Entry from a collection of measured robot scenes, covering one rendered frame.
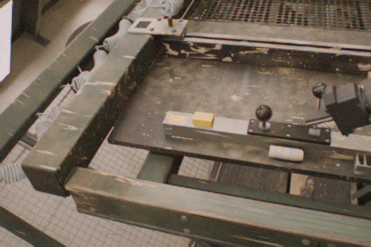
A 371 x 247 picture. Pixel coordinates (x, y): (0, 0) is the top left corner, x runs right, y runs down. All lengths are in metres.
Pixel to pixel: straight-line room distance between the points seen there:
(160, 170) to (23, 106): 0.72
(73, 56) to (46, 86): 0.22
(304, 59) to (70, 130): 0.73
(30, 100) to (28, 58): 5.19
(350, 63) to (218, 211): 0.66
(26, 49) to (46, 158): 5.98
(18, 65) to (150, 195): 5.90
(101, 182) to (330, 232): 0.48
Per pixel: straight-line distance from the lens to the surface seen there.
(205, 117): 0.90
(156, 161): 0.94
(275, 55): 1.16
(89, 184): 0.83
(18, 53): 6.71
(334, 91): 0.76
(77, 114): 0.93
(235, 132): 0.89
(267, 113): 0.77
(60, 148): 0.86
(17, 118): 1.43
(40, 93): 1.51
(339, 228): 0.74
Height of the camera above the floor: 1.78
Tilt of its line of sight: 7 degrees down
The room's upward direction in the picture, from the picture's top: 59 degrees counter-clockwise
